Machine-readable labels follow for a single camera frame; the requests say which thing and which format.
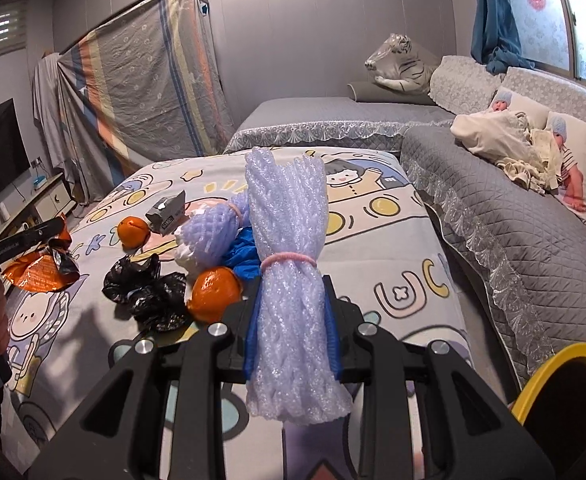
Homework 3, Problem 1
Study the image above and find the white foam net bundle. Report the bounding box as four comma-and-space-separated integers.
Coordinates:
244, 147, 352, 427

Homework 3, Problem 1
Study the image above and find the crumpled blue glove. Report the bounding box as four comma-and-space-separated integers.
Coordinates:
221, 226, 264, 281

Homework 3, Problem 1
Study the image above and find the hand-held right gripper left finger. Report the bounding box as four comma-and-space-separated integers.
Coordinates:
28, 279, 264, 480

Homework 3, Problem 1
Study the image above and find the large peeled tangerine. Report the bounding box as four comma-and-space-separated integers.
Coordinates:
189, 266, 244, 323

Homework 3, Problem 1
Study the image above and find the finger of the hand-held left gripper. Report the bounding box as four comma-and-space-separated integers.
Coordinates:
0, 217, 63, 272

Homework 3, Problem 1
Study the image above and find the yellow rimmed black bin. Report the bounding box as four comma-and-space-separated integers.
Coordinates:
510, 344, 586, 480

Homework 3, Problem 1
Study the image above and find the grey hanging cloth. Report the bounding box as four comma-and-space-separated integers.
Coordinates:
32, 52, 81, 201

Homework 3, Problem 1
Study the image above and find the cartoon printed blanket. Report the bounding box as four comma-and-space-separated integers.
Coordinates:
0, 146, 474, 480

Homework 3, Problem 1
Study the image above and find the cream cloth pile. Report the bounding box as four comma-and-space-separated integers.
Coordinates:
450, 110, 564, 196

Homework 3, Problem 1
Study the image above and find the small baby print pillow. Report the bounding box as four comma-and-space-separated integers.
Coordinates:
490, 87, 550, 131

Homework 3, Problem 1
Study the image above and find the white foam fruit sleeve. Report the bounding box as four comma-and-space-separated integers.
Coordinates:
173, 195, 248, 281

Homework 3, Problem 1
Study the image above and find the orange foil snack bag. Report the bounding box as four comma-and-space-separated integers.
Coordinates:
0, 215, 81, 293

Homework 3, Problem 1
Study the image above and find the white television cabinet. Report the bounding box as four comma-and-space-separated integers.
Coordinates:
0, 172, 77, 241

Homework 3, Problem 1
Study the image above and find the frosted patterned window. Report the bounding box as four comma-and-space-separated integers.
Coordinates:
498, 0, 586, 92

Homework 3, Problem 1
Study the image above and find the small whole tangerine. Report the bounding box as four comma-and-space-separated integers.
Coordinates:
117, 216, 150, 249

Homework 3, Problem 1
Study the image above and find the grey bolster pillow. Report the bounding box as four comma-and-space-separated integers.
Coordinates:
348, 81, 439, 107

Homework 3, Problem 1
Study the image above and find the blue curtain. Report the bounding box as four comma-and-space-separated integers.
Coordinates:
469, 0, 536, 75

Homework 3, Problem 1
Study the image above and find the crumpled silver carton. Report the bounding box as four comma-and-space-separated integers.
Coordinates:
146, 191, 188, 235

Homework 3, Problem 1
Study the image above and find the crumpled black plastic bag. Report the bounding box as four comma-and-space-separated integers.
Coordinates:
103, 254, 194, 333

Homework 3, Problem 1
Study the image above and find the window blind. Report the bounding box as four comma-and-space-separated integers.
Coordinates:
0, 0, 29, 66

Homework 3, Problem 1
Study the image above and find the striped patterned cover cloth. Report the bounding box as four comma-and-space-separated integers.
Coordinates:
56, 0, 236, 201

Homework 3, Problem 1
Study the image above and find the grey covered mattress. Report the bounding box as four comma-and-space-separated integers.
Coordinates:
223, 96, 456, 156

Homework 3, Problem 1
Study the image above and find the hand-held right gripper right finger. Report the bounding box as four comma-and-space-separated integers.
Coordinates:
323, 275, 556, 480

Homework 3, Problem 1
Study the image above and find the white tiger plush toy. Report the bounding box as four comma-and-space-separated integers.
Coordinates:
364, 33, 442, 95

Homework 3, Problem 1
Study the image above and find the large baby print pillow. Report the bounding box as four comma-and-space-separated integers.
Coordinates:
543, 111, 586, 222

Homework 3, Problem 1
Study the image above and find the grey quilted sofa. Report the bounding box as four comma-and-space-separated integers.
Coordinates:
400, 55, 586, 391

